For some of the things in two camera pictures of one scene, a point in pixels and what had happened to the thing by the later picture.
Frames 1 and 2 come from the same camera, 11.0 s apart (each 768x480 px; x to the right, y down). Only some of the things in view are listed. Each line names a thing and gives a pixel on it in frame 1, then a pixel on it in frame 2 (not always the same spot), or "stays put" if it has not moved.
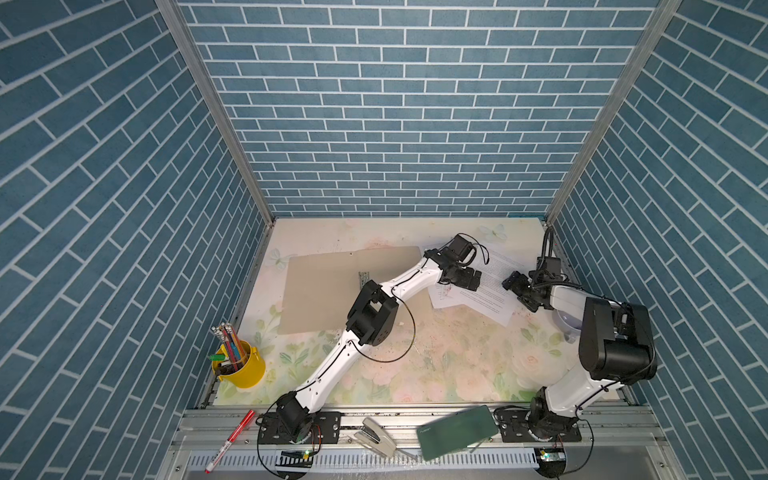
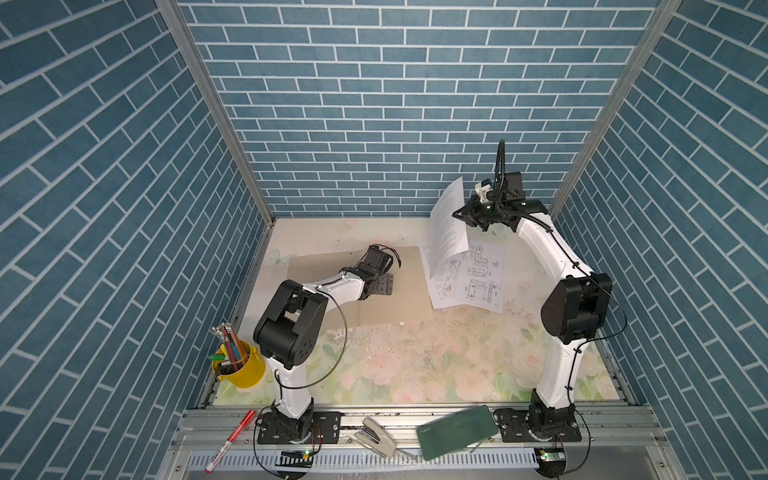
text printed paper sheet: [492, 298] -> [448, 231]
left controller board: [295, 459] stays put
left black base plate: [326, 429] stays put
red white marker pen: [228, 442] stays put
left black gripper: [465, 281] -> [385, 283]
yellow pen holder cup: [243, 367] stays put
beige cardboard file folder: [317, 290] stays put
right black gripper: [514, 282] -> [470, 209]
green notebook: [456, 431] stays put
